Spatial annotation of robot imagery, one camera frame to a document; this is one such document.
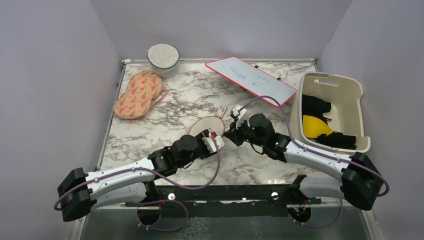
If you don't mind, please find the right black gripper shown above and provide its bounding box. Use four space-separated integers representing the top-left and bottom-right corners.
224 116 266 148

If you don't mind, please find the beige mesh laundry bag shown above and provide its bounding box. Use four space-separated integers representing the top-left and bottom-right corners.
187 116 226 136

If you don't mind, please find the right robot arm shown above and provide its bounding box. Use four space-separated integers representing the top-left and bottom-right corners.
224 113 383 211

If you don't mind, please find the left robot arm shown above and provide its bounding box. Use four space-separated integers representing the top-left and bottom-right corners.
53 129 225 222

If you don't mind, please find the cream plastic laundry basket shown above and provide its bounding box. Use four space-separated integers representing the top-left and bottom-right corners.
288 72 371 155

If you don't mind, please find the grey-rimmed mesh laundry bag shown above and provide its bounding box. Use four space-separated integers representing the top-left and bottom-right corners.
147 43 180 79

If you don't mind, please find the small red white card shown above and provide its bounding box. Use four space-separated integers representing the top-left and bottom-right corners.
214 105 228 119

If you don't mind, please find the red-framed whiteboard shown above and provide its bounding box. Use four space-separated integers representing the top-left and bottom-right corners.
205 56 297 107

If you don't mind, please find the yellow garment in basket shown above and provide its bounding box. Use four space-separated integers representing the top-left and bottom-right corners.
302 115 333 139

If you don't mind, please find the black garment in basket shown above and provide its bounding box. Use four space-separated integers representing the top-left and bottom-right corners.
301 94 357 150

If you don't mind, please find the floral orange sleep mask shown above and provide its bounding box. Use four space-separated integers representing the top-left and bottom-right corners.
113 70 168 120

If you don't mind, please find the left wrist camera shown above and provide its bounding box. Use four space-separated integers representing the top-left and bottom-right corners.
202 131 225 154

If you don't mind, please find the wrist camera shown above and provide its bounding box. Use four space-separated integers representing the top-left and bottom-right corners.
202 131 225 154
230 104 247 129

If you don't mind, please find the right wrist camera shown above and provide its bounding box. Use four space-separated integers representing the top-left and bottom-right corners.
230 104 247 129

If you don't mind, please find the black metal base rail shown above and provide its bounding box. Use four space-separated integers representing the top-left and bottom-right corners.
113 184 321 220

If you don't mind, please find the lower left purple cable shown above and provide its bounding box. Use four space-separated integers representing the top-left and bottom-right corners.
136 199 190 232

